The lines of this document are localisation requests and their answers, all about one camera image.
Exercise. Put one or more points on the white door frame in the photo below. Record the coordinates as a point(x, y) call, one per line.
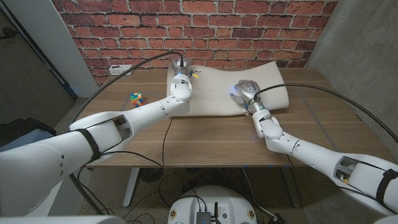
point(56, 40)

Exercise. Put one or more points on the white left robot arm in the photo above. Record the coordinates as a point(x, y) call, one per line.
point(46, 161)

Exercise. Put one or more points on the red brick printed backdrop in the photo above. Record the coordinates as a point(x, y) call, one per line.
point(202, 25)

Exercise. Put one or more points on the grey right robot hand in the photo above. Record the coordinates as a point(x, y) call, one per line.
point(248, 91)

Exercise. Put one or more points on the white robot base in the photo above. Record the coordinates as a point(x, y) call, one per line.
point(230, 202)

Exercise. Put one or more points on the black cloth bag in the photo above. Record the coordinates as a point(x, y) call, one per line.
point(18, 126)

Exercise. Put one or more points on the white table leg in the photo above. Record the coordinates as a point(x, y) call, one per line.
point(132, 186)

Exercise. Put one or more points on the black round floor fan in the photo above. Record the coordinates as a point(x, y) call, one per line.
point(152, 175)

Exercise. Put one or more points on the white power strip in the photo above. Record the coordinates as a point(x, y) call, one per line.
point(118, 70)

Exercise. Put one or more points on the white robot torso edge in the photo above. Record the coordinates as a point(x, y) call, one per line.
point(62, 220)

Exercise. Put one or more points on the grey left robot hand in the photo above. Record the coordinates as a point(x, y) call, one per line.
point(182, 65)

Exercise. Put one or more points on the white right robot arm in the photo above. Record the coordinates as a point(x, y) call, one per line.
point(311, 152)

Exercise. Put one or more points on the black antenna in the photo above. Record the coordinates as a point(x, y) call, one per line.
point(215, 211)

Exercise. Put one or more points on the cream memory foam sheet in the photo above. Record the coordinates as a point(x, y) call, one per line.
point(214, 93)

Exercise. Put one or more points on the grey electronics box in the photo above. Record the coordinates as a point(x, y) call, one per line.
point(203, 217)

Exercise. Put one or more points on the multicolour puzzle cube toy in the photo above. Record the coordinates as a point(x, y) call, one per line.
point(137, 99)

